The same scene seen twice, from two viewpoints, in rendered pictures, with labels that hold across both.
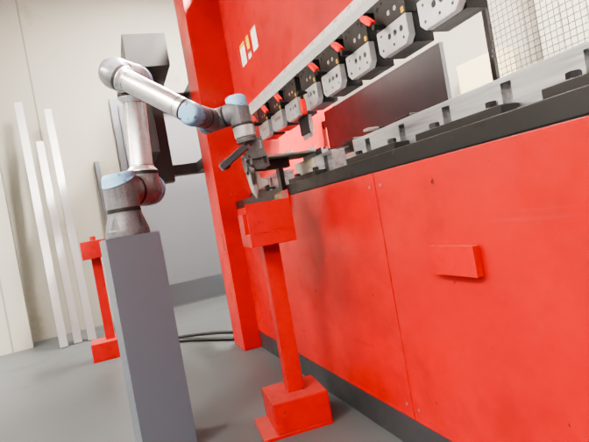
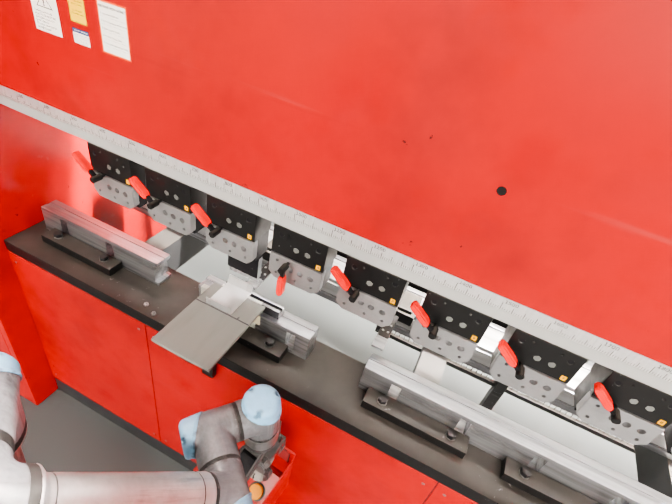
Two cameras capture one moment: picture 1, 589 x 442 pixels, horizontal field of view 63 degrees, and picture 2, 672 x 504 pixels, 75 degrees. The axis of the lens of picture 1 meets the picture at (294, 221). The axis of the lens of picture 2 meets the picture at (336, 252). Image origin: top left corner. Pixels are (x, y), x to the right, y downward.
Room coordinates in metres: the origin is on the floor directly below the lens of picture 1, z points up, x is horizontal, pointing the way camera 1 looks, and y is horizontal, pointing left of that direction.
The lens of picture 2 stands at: (1.34, 0.46, 1.95)
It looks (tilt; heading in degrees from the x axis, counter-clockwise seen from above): 38 degrees down; 308
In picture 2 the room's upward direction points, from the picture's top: 13 degrees clockwise
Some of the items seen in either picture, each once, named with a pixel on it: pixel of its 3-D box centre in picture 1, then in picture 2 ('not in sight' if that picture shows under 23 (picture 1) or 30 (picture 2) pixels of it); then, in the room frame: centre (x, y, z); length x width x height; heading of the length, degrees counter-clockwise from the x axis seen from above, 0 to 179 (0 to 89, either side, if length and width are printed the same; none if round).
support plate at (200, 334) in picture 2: (280, 157); (211, 322); (2.06, 0.01, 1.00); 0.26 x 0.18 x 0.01; 111
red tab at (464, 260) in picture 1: (455, 260); not in sight; (1.10, -0.35, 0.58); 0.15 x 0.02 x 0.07; 21
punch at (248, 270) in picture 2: (307, 127); (244, 263); (2.11, -0.12, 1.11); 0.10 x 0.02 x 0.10; 21
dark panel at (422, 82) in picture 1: (378, 125); not in sight; (2.52, -0.51, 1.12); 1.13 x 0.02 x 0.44; 21
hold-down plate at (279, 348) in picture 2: (307, 177); (241, 332); (2.05, -0.08, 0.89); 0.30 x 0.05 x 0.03; 21
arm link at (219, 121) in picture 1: (211, 119); (212, 438); (1.71, 0.23, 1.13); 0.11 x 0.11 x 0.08; 71
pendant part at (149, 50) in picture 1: (152, 115); not in sight; (3.11, 0.78, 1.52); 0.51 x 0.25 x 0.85; 20
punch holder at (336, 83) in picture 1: (339, 69); (374, 284); (1.76, -0.26, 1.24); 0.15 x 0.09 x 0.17; 21
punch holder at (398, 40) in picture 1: (401, 22); (534, 356); (1.39, -0.40, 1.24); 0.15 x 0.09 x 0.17; 21
